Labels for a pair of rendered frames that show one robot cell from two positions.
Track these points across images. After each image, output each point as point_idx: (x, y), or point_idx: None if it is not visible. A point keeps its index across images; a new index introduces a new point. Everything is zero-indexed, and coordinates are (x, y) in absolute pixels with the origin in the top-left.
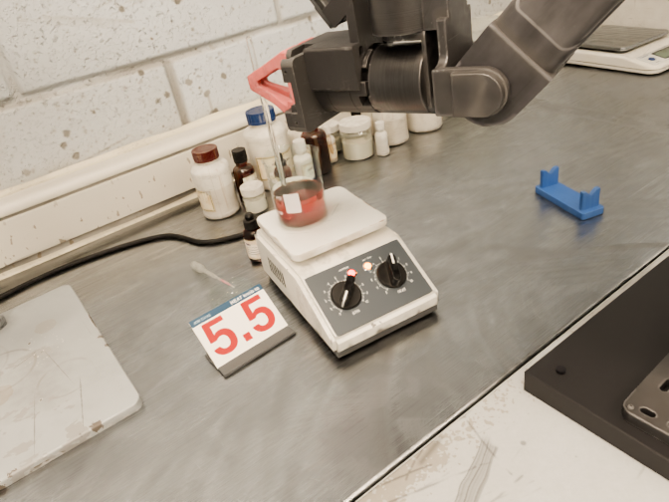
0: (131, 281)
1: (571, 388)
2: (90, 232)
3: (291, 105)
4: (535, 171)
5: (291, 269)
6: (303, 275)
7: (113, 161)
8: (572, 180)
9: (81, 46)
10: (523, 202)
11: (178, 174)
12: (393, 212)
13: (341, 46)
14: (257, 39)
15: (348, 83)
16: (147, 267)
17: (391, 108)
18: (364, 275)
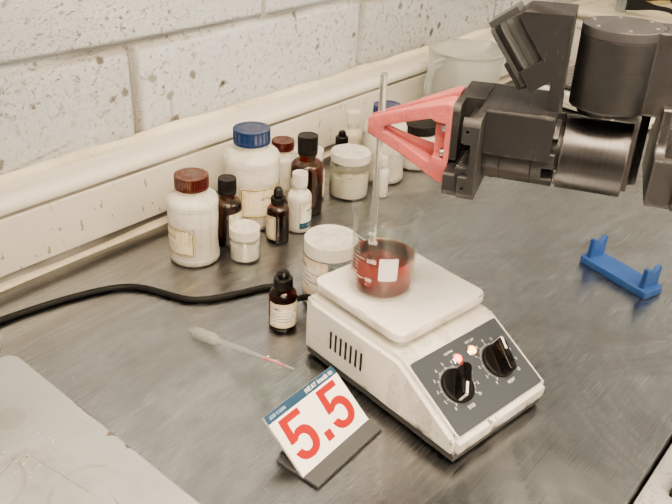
0: (108, 352)
1: None
2: (8, 275)
3: (438, 162)
4: (568, 236)
5: (384, 351)
6: (406, 360)
7: (54, 178)
8: (613, 251)
9: (35, 17)
10: (572, 273)
11: (130, 201)
12: None
13: (540, 114)
14: (236, 33)
15: (537, 154)
16: (122, 332)
17: (575, 185)
18: (471, 361)
